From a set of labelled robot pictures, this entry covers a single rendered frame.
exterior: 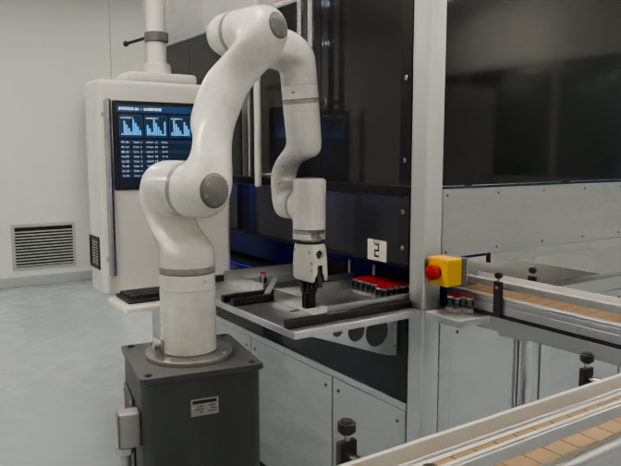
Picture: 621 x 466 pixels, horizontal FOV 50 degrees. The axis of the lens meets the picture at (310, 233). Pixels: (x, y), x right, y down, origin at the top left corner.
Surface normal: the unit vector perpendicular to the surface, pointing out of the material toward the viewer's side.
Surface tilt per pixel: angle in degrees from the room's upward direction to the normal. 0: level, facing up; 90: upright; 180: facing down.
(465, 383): 90
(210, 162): 62
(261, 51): 124
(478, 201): 90
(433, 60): 90
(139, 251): 90
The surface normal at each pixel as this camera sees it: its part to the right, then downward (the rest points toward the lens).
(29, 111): 0.56, 0.10
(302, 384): -0.83, 0.07
